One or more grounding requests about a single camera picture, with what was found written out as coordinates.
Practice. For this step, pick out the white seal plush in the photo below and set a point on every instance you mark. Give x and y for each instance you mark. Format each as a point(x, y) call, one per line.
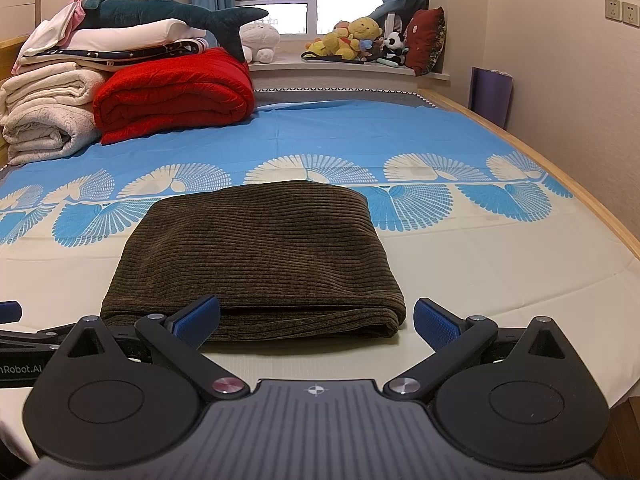
point(259, 40)

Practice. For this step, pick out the yellow bear plush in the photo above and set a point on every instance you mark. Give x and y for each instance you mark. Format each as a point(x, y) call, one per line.
point(365, 30)

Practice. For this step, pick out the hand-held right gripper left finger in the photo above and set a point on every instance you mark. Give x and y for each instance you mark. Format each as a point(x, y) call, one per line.
point(200, 320)

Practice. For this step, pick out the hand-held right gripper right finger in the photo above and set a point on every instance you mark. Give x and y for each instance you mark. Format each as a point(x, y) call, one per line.
point(435, 322)

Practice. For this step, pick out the dark starred folded blanket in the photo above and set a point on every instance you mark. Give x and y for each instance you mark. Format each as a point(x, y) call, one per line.
point(125, 52)

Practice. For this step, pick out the red cushion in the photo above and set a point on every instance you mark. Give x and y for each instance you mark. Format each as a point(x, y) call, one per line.
point(425, 40)

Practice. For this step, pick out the pink cloth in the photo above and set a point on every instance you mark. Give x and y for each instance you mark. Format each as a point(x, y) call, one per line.
point(77, 10)

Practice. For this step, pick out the white fluffy folded blanket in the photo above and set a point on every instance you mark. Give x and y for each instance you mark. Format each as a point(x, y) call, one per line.
point(45, 110)

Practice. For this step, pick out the beige wall socket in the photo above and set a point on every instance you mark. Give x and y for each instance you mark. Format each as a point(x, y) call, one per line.
point(631, 12)
point(613, 9)

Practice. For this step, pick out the blue white printed bed sheet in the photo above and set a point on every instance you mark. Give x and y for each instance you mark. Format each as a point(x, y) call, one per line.
point(450, 260)

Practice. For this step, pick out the white ribbed object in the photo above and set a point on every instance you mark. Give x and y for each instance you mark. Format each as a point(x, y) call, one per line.
point(394, 22)

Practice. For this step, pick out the dark teal shark plush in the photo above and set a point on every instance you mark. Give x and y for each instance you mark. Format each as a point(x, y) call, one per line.
point(150, 10)

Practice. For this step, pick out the red folded blanket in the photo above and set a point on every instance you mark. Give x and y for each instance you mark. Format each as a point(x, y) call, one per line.
point(175, 95)

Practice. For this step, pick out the white cloth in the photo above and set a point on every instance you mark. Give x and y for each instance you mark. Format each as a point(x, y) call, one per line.
point(47, 30)

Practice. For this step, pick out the white window sill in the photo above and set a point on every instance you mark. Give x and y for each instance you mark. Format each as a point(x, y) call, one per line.
point(310, 69)

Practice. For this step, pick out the yellow orange plush toy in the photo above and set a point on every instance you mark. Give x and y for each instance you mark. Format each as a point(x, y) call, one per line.
point(332, 42)

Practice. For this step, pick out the purple rolled mat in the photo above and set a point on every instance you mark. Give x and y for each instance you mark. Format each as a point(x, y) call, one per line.
point(492, 95)

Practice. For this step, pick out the panda plush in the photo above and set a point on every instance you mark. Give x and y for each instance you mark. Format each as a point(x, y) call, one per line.
point(395, 45)

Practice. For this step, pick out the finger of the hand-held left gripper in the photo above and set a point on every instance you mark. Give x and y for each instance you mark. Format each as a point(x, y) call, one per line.
point(30, 341)
point(9, 312)

